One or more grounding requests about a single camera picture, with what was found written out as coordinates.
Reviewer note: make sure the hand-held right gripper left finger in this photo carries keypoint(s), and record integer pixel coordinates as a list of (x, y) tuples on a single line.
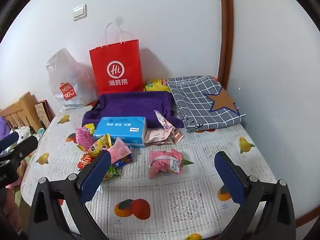
[(96, 175)]

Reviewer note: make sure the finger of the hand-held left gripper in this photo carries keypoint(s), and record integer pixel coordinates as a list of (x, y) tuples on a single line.
[(25, 147), (8, 140)]

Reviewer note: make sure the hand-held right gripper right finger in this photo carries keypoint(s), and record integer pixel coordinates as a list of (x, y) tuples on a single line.
[(230, 180)]

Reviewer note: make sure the green snack packet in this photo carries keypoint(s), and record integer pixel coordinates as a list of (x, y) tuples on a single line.
[(112, 172)]

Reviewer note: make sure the red orange snack packet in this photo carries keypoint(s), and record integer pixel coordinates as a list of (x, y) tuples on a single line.
[(85, 161)]

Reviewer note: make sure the blue cookie packet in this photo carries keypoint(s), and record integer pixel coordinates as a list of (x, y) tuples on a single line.
[(123, 162)]

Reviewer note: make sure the yellow black snack packet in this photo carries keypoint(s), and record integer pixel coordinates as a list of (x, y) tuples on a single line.
[(101, 145)]

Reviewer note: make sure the light pink snack packet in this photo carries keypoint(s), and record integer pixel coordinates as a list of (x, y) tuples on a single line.
[(120, 151)]

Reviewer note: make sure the magenta candy packet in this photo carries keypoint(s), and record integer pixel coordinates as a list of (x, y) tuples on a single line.
[(83, 136)]

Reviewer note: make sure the pink silver striped pastry packet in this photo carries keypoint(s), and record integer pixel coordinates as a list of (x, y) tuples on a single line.
[(163, 163)]

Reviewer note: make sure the pale pink cartoon packet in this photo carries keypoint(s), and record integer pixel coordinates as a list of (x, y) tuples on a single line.
[(163, 121), (177, 135), (158, 136)]

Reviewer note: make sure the purple cloth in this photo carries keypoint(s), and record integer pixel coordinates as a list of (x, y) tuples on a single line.
[(3, 126), (130, 105)]

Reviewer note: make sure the person's left forearm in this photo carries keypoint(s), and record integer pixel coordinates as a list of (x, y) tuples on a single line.
[(10, 210)]

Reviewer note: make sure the white spotted cloth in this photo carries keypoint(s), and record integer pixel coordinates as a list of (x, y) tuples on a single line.
[(20, 132)]

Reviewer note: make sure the wooden headboard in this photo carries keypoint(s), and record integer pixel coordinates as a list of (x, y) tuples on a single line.
[(22, 110)]

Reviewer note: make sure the patterned cardboard box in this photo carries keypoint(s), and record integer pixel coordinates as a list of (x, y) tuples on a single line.
[(43, 112)]

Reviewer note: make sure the small yellow candy packet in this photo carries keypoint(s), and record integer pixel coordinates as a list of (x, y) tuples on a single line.
[(90, 128)]

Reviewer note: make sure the blue tissue pack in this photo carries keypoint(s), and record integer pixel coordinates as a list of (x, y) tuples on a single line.
[(120, 130)]

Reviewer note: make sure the fruit print table cover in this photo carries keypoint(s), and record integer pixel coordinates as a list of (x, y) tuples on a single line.
[(175, 205)]

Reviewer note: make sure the white plastic shopping bag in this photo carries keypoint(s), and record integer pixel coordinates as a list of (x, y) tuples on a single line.
[(67, 80)]

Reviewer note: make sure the grey checked folded cloth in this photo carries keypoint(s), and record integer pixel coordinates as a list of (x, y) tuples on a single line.
[(200, 100)]

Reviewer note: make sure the yellow chips bag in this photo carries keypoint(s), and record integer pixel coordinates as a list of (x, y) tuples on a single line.
[(156, 85)]

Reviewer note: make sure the red paper bag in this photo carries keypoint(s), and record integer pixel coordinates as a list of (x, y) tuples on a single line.
[(115, 62)]

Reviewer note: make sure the white wall switch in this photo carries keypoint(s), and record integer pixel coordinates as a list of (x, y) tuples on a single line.
[(80, 12)]

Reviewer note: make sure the brown wooden door frame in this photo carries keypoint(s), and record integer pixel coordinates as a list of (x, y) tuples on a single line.
[(226, 30)]

